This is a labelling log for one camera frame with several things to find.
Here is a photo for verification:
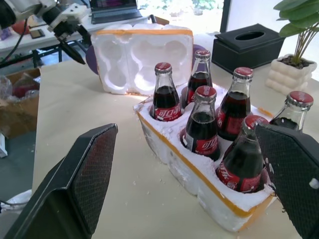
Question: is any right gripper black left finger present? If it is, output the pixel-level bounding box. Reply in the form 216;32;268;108
3;123;119;239

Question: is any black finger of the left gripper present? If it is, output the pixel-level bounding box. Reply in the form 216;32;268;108
59;39;86;65
76;24;92;49

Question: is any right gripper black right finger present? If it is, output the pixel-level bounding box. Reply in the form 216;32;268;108
254;123;319;239

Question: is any glass cola bottle red cap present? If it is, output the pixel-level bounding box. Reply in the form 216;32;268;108
185;49;213;105
183;85;221;160
269;91;315;132
216;115;271;194
149;62;182;122
216;66;254;141

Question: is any white foam taped lid box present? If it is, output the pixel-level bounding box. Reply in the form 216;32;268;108
90;23;194;97

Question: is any brown cardboard box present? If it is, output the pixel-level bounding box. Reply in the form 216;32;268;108
0;67;42;139

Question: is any white foam crate orange tape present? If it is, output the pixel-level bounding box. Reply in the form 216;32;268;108
133;84;277;233

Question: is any black leather tissue box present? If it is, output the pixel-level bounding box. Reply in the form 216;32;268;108
211;23;285;75

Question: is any white background desk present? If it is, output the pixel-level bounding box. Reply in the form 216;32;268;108
0;14;100;59

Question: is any dark open laptop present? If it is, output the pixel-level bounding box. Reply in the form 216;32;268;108
89;0;150;25

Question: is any orange ball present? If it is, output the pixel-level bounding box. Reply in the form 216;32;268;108
12;19;32;35

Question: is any white plastic bag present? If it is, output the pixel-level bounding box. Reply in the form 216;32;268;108
0;189;33;213

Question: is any red item in clear wrap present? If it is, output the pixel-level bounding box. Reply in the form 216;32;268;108
11;78;40;100

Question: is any brown wooden chair back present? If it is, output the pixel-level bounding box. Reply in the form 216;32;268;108
149;14;170;26

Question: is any white ribbed plant pot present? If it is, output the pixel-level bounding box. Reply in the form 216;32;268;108
264;53;318;95

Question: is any green potted plant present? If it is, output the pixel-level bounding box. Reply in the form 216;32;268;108
273;0;319;63

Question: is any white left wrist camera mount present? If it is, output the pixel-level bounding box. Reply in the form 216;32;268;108
46;3;88;32

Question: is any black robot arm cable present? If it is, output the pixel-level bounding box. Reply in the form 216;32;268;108
0;18;28;68

